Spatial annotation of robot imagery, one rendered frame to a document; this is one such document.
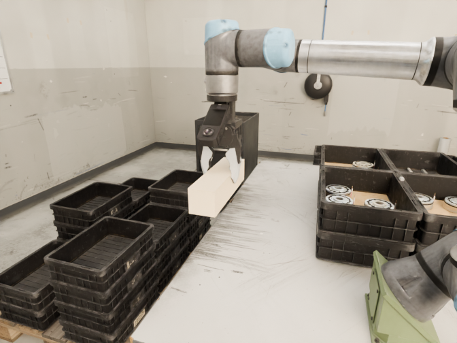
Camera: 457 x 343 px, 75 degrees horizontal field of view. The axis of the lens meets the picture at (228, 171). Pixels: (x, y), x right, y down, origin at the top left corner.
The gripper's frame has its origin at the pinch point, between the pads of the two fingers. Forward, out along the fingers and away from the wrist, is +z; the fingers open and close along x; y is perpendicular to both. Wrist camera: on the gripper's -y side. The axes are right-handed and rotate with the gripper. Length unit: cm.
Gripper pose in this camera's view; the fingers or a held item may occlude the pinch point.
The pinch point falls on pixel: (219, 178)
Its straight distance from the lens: 74.5
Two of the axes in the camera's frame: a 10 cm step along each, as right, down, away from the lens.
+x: -9.5, -1.0, 2.9
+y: 3.1, -3.1, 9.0
